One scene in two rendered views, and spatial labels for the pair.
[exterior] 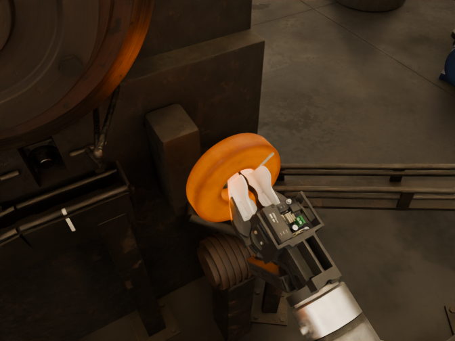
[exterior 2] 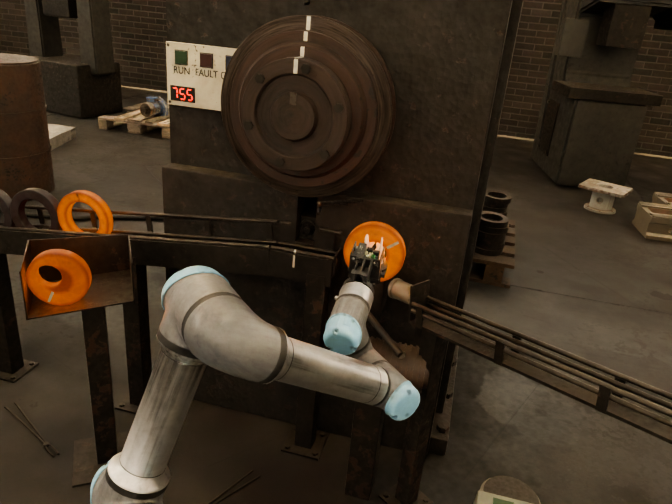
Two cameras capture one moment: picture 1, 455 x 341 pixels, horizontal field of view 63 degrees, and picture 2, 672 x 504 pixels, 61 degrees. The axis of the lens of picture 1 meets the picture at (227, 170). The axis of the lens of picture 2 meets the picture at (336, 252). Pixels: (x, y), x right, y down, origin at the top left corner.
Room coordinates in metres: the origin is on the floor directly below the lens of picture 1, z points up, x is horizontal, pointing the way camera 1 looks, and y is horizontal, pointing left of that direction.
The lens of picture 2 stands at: (-0.68, -0.82, 1.39)
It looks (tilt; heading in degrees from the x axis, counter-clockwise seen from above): 23 degrees down; 42
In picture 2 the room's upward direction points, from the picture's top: 5 degrees clockwise
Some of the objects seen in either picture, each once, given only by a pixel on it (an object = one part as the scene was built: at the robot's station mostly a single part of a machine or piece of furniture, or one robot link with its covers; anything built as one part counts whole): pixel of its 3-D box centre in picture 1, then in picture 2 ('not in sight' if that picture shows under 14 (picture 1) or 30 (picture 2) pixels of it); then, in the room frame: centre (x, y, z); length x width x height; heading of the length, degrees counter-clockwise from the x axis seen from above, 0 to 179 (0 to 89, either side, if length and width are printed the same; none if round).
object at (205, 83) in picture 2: not in sight; (208, 78); (0.34, 0.66, 1.15); 0.26 x 0.02 x 0.18; 119
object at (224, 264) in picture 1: (244, 284); (382, 421); (0.46, -0.05, 0.27); 0.22 x 0.13 x 0.53; 119
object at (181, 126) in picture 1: (176, 162); (375, 269); (0.54, 0.11, 0.68); 0.11 x 0.08 x 0.24; 29
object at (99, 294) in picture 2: not in sight; (90, 363); (-0.10, 0.62, 0.36); 0.26 x 0.20 x 0.72; 154
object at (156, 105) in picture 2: not in sight; (158, 105); (2.48, 4.60, 0.25); 0.40 x 0.24 x 0.22; 29
